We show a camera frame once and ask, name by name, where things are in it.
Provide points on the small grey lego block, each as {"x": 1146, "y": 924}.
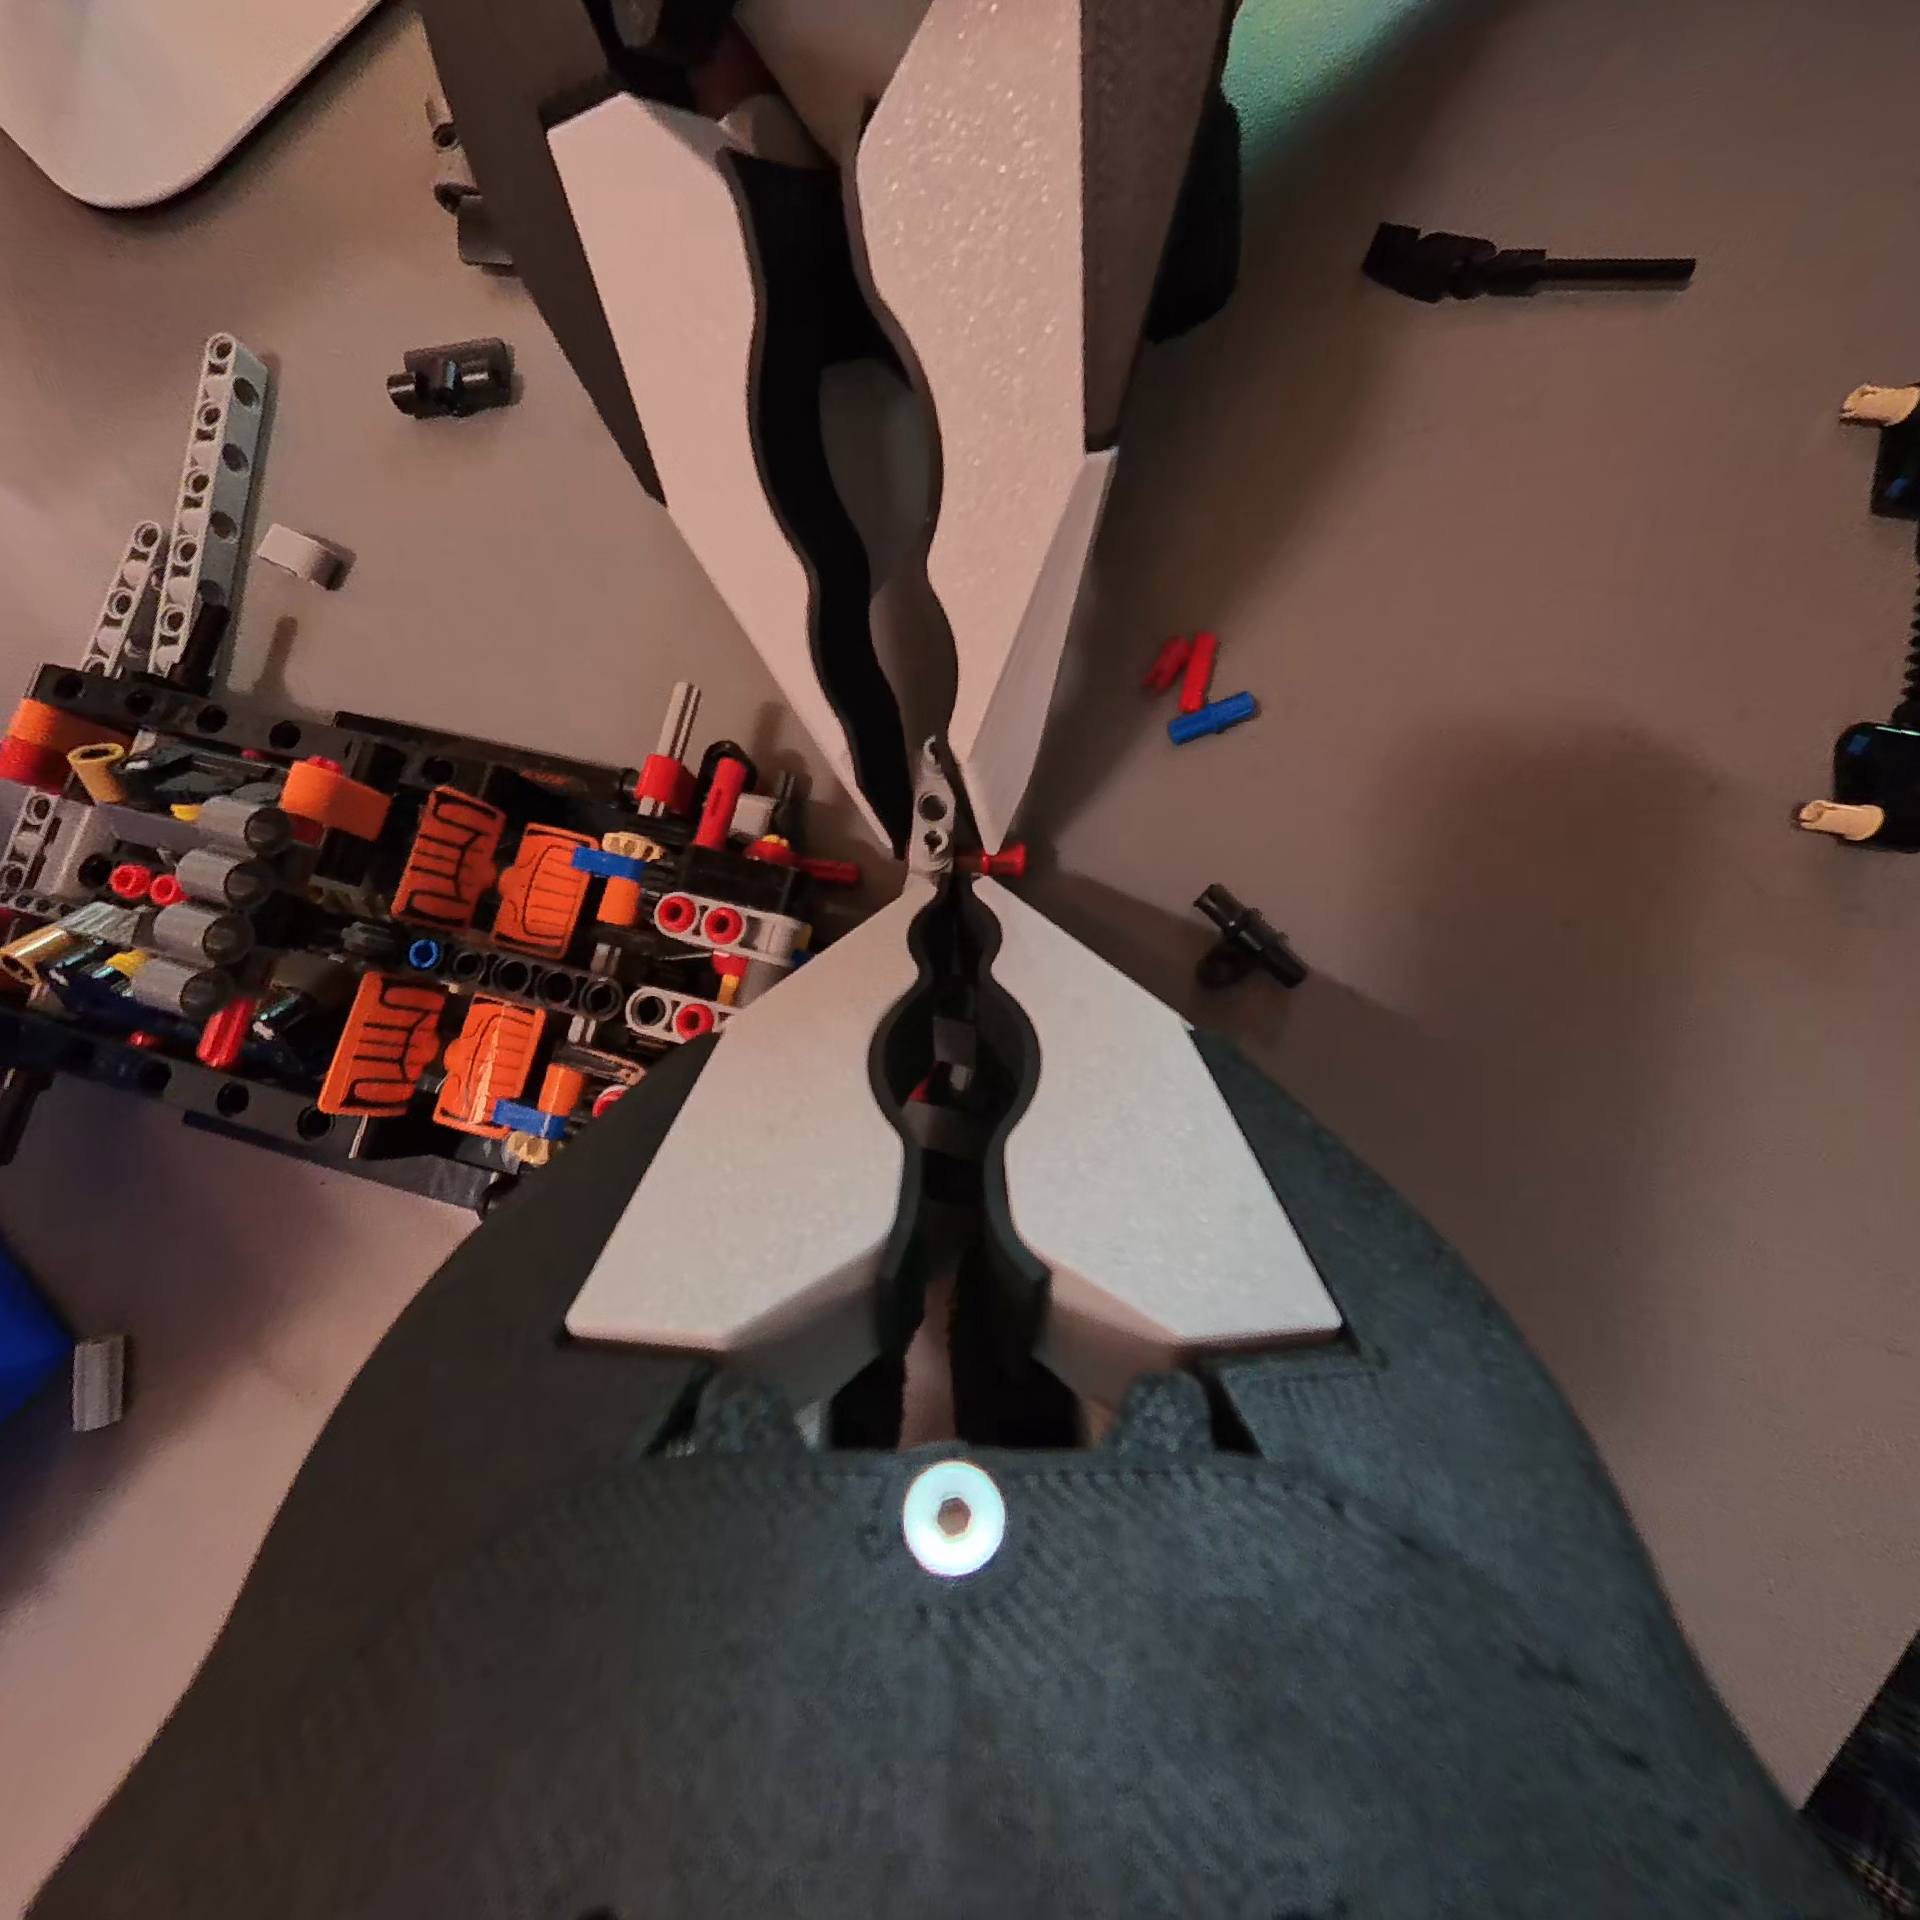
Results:
{"x": 98, "y": 1380}

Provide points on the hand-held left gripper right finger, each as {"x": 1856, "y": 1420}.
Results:
{"x": 1154, "y": 1184}

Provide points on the black lego spring assembly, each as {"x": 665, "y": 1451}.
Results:
{"x": 1882, "y": 764}

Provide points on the blue lego pin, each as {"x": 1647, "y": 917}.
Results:
{"x": 1213, "y": 718}

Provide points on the person's plaid clothing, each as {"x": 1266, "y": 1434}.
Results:
{"x": 1875, "y": 1829}

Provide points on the black lego pin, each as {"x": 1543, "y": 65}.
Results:
{"x": 1245, "y": 930}

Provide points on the dark grey lego piece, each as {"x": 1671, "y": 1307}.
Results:
{"x": 469, "y": 225}

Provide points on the black lego connector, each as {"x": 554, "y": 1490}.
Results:
{"x": 446, "y": 379}

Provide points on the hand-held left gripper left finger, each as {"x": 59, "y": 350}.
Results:
{"x": 751, "y": 1184}

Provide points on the blue box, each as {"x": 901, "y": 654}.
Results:
{"x": 31, "y": 1348}

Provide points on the small grey lego subassembly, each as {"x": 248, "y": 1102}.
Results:
{"x": 933, "y": 802}

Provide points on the small light grey lego piece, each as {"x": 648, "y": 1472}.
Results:
{"x": 301, "y": 555}

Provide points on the red lego pin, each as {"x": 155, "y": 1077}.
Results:
{"x": 1199, "y": 672}
{"x": 1166, "y": 666}

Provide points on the black lego axle piece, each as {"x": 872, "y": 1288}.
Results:
{"x": 1448, "y": 262}

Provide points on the orange and black lego chassis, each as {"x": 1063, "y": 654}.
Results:
{"x": 450, "y": 915}

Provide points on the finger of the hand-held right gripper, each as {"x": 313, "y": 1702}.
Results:
{"x": 674, "y": 330}
{"x": 997, "y": 269}

